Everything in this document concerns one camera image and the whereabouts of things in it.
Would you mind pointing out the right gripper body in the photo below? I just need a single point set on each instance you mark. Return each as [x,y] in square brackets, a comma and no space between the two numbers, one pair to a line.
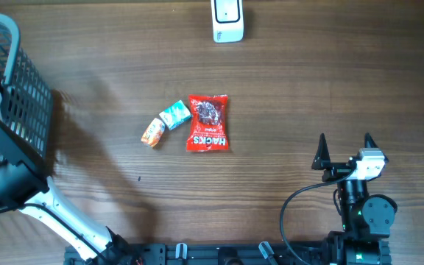
[336,172]

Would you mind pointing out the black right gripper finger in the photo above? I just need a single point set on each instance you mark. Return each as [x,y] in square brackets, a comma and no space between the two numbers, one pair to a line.
[369,142]
[322,159]

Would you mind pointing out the red Hacks candy bag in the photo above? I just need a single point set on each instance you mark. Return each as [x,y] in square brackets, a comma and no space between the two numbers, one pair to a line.
[208,125]

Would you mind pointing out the teal white small box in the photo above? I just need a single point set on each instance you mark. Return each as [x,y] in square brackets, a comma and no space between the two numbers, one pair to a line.
[175,115]

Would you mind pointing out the orange white small box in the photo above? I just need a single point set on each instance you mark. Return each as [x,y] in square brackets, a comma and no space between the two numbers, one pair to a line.
[153,133]

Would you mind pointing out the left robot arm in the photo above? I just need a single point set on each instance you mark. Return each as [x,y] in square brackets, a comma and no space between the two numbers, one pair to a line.
[25,186]

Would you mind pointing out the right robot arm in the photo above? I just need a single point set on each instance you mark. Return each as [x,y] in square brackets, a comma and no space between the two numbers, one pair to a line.
[366,218]

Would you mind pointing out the white barcode scanner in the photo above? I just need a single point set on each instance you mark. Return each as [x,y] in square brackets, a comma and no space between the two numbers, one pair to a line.
[228,20]

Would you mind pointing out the grey plastic shopping basket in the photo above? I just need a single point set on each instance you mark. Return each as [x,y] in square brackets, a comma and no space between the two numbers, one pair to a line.
[27,101]

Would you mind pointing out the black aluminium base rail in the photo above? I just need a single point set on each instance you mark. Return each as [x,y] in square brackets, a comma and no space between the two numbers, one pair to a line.
[310,251]

